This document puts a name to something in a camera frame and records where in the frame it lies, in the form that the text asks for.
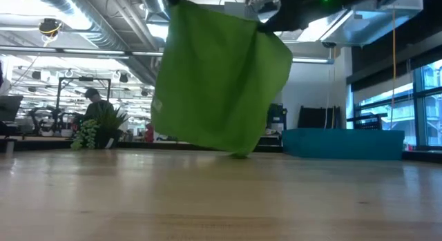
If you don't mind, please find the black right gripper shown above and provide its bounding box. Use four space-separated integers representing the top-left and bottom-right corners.
256 0 347 33

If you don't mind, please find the green microfiber towel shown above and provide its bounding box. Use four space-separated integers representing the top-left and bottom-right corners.
150 0 294 159

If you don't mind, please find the teal rectangular basket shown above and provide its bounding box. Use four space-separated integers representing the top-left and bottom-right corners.
281 127 406 162

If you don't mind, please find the black equipment cart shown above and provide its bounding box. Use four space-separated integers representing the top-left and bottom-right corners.
266 103 289 146

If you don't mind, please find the black folded panel stack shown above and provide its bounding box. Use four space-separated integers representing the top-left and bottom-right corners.
297 105 343 131

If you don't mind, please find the person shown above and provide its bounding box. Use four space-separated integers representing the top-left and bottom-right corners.
73 87 115 131

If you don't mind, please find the red object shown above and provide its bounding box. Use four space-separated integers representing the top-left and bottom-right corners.
144 122 155 143

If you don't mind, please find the black perforated rack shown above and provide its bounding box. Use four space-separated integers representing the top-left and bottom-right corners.
346 113 389 131

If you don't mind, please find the artificial green potted plant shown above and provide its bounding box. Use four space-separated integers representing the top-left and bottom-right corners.
70 104 130 151

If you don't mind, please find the blue framed window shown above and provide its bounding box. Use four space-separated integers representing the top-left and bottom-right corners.
345 59 442 149

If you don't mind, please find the black computer monitor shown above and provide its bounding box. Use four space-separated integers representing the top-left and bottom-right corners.
0 95 24 123

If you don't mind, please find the silver spiral ventilation duct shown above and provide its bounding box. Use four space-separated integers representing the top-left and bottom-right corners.
30 0 164 87

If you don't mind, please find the silver rectangular ventilation duct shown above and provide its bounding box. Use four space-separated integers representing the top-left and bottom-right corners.
296 0 424 47

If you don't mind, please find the black yellow cable reel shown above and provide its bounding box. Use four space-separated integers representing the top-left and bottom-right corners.
38 17 64 38

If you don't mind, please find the black aluminium table frame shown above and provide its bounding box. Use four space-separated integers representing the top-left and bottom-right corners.
0 135 442 164

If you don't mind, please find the black gantry frame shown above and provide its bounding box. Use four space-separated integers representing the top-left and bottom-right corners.
54 76 113 131

